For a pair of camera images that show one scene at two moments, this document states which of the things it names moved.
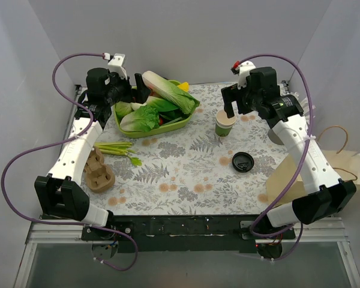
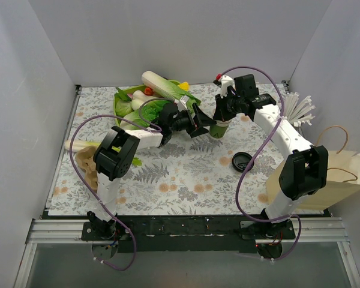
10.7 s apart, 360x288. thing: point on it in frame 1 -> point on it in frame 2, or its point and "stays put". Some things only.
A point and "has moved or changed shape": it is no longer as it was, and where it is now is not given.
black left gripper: [131, 90] -> [194, 120]
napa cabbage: [183, 99] stays put
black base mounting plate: [184, 234] stays put
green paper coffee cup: [224, 125] has moved or changed shape
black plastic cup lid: [242, 162] stays put
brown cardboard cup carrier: [99, 176] stays put
